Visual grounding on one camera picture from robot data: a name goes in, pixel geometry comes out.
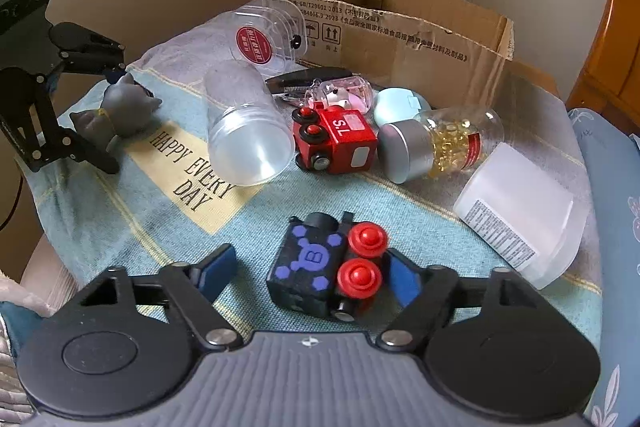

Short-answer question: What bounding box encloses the white plastic container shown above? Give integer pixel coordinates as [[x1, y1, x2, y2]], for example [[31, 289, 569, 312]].
[[454, 143, 588, 289]]

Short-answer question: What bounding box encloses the black glossy oval case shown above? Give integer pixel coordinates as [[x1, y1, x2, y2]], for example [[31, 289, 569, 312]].
[[265, 66, 352, 95]]

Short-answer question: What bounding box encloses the capsule bottle silver cap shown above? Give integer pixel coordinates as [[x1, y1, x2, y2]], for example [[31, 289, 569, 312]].
[[378, 106, 504, 184]]

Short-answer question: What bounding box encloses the clear round plastic jar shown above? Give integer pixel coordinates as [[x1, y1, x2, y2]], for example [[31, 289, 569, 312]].
[[203, 59, 295, 187]]

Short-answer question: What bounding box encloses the pink clear keychain toy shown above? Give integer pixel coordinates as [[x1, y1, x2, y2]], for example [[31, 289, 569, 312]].
[[305, 75, 374, 114]]

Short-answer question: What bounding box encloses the wooden headboard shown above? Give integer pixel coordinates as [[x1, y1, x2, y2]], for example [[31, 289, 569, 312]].
[[566, 0, 640, 132]]

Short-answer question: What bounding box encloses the cardboard box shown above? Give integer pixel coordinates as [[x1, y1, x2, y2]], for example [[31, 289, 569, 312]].
[[288, 0, 514, 108]]

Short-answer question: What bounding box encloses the grey cat figurine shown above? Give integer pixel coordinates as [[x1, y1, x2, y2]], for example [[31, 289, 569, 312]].
[[70, 73, 162, 151]]

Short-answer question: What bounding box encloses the blue grey checked cloth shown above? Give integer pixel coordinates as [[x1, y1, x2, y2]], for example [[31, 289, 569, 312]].
[[14, 26, 604, 358]]

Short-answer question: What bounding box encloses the light blue round case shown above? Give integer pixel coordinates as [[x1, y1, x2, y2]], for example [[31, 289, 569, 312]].
[[373, 87, 431, 127]]

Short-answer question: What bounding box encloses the red toy train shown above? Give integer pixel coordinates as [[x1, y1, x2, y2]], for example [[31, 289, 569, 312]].
[[292, 106, 378, 175]]

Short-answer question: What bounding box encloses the clear jar red label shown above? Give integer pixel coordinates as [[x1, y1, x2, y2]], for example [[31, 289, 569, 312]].
[[210, 0, 308, 77]]

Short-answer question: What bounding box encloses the blue floral pillow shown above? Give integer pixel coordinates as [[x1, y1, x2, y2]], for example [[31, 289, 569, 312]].
[[568, 109, 639, 426]]

